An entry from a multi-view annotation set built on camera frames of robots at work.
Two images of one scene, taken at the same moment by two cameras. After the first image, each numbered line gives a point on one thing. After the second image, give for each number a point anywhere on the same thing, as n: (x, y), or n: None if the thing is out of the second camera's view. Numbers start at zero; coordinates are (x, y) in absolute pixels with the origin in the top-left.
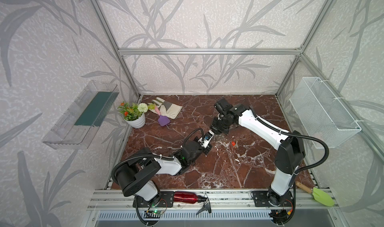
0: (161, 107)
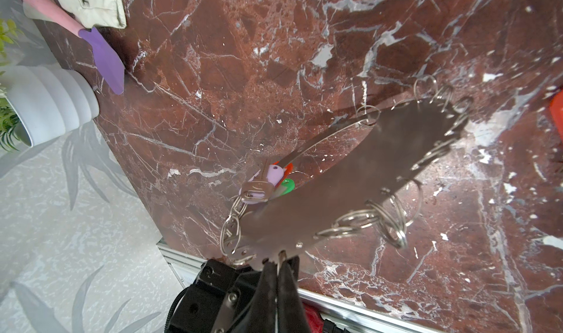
0: (92, 4)
